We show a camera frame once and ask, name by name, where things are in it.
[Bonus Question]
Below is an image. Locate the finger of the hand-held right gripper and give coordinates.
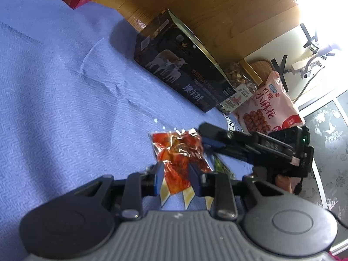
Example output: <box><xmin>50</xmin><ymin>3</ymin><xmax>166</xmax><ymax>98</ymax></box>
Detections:
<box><xmin>198</xmin><ymin>122</ymin><xmax>256</xmax><ymax>145</ymax></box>
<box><xmin>202</xmin><ymin>138</ymin><xmax>254</xmax><ymax>164</ymax></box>

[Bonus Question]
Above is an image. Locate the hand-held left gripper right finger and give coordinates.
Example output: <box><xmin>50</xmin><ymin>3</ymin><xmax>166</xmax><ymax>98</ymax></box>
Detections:
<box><xmin>187</xmin><ymin>163</ymin><xmax>284</xmax><ymax>220</ymax></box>

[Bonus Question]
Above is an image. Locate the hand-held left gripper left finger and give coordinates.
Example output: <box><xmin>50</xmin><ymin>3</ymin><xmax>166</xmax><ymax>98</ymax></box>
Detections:
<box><xmin>73</xmin><ymin>163</ymin><xmax>165</xmax><ymax>222</ymax></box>

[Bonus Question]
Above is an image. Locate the green snack packet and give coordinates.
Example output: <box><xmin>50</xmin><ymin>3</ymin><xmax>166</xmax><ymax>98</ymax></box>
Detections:
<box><xmin>213</xmin><ymin>155</ymin><xmax>232</xmax><ymax>180</ymax></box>

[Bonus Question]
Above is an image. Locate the red spicy snack packet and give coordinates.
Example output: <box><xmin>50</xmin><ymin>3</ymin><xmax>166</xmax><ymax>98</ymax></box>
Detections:
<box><xmin>149</xmin><ymin>129</ymin><xmax>213</xmax><ymax>195</ymax></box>

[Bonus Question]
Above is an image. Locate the black cardboard box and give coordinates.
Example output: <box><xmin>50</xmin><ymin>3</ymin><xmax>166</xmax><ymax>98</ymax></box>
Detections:
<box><xmin>134</xmin><ymin>9</ymin><xmax>231</xmax><ymax>113</ymax></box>

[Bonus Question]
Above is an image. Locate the person's right hand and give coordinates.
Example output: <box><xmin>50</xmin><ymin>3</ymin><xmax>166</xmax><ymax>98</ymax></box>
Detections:
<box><xmin>274</xmin><ymin>174</ymin><xmax>302</xmax><ymax>195</ymax></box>

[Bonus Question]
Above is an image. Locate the pink snack bag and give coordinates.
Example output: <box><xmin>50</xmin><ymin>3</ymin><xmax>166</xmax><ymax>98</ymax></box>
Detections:
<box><xmin>233</xmin><ymin>71</ymin><xmax>305</xmax><ymax>137</ymax></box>

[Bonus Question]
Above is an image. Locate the floral frosted glass door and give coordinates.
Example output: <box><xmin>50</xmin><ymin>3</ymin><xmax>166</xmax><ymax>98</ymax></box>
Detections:
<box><xmin>300</xmin><ymin>89</ymin><xmax>348</xmax><ymax>252</ymax></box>

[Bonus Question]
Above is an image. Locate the clear nut jar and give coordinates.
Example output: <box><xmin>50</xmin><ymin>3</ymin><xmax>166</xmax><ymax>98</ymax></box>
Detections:
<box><xmin>220</xmin><ymin>59</ymin><xmax>263</xmax><ymax>115</ymax></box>

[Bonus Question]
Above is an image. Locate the black tape cross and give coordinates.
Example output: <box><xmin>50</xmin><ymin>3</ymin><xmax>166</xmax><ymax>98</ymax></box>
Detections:
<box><xmin>300</xmin><ymin>23</ymin><xmax>319</xmax><ymax>50</ymax></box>
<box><xmin>270</xmin><ymin>55</ymin><xmax>290</xmax><ymax>93</ymax></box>

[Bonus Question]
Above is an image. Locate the round wooden board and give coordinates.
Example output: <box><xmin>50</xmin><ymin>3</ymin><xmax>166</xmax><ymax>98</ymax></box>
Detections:
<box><xmin>245</xmin><ymin>57</ymin><xmax>276</xmax><ymax>74</ymax></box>

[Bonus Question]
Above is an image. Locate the white power strip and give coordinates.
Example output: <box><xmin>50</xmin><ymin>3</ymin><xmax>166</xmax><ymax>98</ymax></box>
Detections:
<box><xmin>292</xmin><ymin>57</ymin><xmax>327</xmax><ymax>74</ymax></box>

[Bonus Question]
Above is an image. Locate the wooden headboard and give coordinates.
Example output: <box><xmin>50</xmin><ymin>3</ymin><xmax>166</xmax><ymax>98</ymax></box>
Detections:
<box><xmin>88</xmin><ymin>0</ymin><xmax>303</xmax><ymax>70</ymax></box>

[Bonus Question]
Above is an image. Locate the blue printed blanket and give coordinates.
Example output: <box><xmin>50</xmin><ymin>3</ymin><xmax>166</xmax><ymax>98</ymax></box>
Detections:
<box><xmin>0</xmin><ymin>0</ymin><xmax>254</xmax><ymax>261</ymax></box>

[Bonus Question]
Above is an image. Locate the white cable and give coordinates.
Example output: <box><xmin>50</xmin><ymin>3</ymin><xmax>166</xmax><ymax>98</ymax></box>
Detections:
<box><xmin>294</xmin><ymin>46</ymin><xmax>341</xmax><ymax>102</ymax></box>

